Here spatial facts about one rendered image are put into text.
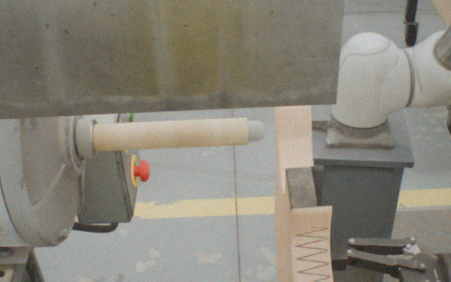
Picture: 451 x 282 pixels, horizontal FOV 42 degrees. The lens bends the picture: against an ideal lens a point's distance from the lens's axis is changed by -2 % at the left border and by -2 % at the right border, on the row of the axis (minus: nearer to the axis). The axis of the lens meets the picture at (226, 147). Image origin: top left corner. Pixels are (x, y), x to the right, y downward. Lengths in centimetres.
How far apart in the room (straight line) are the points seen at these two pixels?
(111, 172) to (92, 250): 136
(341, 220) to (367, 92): 40
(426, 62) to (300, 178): 91
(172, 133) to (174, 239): 165
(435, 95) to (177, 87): 114
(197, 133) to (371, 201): 104
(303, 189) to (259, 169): 197
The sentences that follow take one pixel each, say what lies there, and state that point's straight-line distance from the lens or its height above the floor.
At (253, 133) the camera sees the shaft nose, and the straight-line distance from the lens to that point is 69.
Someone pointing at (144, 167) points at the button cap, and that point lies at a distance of 108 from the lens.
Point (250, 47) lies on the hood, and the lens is 47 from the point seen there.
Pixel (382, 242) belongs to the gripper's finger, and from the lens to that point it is 87.
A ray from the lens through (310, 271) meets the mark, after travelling 68.
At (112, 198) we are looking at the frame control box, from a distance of 104.
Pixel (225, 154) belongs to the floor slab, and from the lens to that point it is 270.
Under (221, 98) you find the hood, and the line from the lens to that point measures 49.
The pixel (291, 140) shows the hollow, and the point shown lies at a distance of 77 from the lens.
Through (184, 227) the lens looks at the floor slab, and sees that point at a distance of 237.
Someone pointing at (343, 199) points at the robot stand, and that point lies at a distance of 166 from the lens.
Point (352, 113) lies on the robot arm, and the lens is 155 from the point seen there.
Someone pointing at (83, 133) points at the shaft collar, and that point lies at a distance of 70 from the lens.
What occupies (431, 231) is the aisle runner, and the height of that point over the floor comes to 0.
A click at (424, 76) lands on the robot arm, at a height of 91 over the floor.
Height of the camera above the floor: 166
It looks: 37 degrees down
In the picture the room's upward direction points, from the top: 3 degrees counter-clockwise
